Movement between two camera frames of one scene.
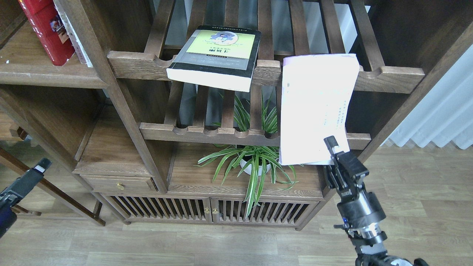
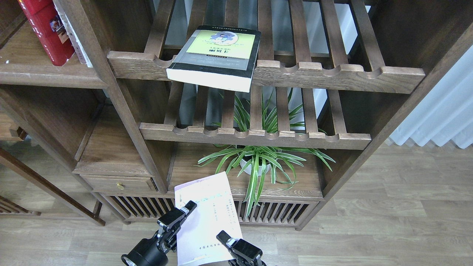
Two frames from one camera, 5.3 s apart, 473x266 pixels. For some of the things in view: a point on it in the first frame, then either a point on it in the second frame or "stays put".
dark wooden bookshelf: (224, 113) stays put
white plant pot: (248, 169) stays put
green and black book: (217, 57) stays put
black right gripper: (360, 210) → (244, 253)
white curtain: (445, 114) stays put
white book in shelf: (83, 57) stays put
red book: (50, 27) stays put
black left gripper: (18, 189) → (152, 252)
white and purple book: (315, 91) → (197, 244)
